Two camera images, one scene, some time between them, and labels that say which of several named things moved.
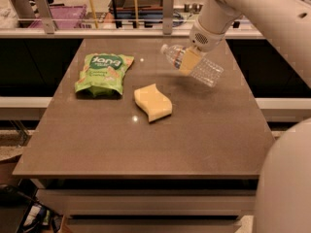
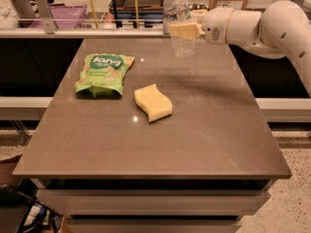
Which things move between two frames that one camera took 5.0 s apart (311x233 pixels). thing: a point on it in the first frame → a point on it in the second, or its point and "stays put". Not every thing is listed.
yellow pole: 93,6 stays put
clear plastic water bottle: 205,70 → 176,11
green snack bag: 102,75 stays put
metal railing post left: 44,10 stays put
